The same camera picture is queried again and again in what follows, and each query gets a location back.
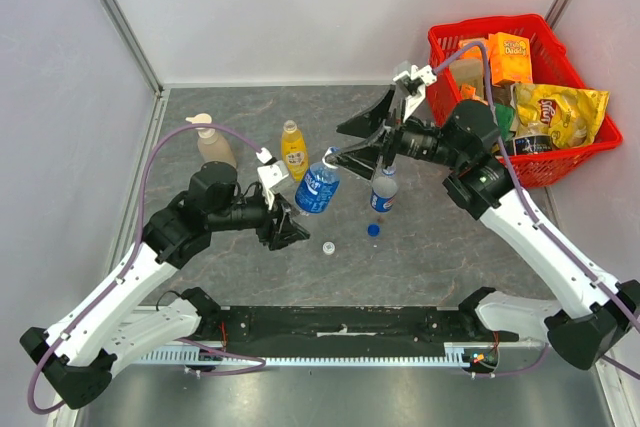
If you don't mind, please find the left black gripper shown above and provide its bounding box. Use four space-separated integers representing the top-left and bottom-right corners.
208 188 310 250

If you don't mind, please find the white juice bottle cap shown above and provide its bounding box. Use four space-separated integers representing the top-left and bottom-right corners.
322 242 335 255

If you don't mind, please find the clear blue label bottle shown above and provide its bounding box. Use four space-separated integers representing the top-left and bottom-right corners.
370 164 399 213

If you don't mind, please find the crushed clear water bottle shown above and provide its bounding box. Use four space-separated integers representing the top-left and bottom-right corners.
295 147 341 214

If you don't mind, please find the yellow juice bottle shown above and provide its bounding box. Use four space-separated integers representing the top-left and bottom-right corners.
281 120 309 182

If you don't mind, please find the blue bottle cap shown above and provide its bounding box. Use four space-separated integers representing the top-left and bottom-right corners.
367 224 380 237

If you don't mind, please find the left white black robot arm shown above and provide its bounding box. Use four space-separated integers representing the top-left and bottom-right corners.
20 159 310 414

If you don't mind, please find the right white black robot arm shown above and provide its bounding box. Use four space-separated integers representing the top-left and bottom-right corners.
329 89 639 370

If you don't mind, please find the beige pump soap bottle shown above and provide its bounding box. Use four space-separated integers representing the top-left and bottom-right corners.
196 127 237 168

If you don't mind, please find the orange packet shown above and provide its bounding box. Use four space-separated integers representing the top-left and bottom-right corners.
460 83 477 99

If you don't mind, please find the brown cardboard box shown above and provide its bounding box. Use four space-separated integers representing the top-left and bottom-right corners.
449 58 485 99

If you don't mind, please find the small orange box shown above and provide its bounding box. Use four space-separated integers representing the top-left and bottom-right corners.
456 36 493 61

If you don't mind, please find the green package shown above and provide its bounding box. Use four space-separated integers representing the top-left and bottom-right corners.
495 103 518 141

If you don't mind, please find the orange scrub daddy box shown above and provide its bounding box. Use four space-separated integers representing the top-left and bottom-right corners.
488 32 533 86

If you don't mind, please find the dark can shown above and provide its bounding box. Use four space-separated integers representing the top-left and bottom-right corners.
504 134 554 156

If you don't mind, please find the red plastic basket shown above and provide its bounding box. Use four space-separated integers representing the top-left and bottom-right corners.
426 13 624 190

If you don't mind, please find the yellow chips bag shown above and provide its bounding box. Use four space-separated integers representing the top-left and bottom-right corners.
512 83 610 149

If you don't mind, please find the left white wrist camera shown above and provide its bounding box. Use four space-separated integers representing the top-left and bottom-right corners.
256 147 294 209

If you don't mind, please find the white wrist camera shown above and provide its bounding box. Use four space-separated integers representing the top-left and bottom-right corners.
256 147 294 209
392 61 437 123

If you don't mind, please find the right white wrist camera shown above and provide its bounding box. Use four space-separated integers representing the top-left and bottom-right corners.
392 61 437 123

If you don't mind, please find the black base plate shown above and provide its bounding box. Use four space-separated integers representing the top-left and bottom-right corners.
193 306 518 359

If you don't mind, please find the white cable duct rail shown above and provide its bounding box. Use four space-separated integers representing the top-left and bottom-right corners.
135 343 497 368

